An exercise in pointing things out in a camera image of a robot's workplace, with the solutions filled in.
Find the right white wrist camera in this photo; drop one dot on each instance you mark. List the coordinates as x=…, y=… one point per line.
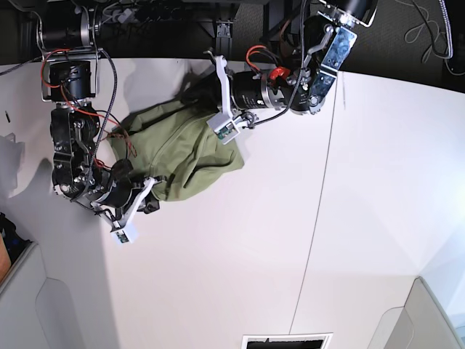
x=126, y=235

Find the grey table leg bracket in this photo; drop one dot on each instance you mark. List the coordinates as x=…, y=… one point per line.
x=223, y=39

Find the green t-shirt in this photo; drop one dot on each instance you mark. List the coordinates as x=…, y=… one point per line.
x=174, y=141

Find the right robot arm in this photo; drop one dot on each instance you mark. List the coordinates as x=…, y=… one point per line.
x=92, y=151

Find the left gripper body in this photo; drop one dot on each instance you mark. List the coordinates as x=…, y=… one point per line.
x=246, y=91

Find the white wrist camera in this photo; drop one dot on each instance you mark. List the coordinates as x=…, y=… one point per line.
x=126, y=235
x=224, y=127

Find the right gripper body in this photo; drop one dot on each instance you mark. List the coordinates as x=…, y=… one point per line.
x=121, y=194

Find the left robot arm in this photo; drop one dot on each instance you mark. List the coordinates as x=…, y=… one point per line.
x=293, y=69

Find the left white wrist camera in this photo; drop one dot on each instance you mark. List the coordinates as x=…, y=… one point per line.
x=224, y=127

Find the white framed floor vent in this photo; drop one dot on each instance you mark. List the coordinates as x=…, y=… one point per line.
x=292, y=341

